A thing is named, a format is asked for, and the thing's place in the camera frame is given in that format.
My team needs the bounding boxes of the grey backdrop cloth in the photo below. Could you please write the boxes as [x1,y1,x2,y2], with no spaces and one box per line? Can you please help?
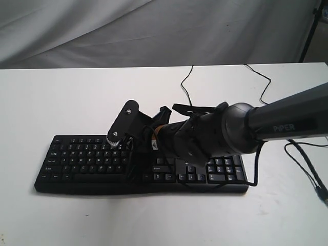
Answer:
[1,1,320,69]

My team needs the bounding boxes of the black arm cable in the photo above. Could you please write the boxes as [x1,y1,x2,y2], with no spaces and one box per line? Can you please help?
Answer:
[128,102,328,193]

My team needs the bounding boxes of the black cable with plug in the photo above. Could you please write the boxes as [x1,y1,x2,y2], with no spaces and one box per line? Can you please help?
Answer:
[180,64,328,204]

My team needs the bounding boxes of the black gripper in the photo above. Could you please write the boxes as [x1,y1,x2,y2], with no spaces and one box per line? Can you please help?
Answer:
[125,106,186,183]

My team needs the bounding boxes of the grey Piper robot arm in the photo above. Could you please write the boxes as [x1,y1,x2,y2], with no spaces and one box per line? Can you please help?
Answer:
[122,84,327,180]

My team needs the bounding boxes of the black Acer keyboard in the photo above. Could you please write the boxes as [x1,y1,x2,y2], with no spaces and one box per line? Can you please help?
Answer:
[34,135,248,195]

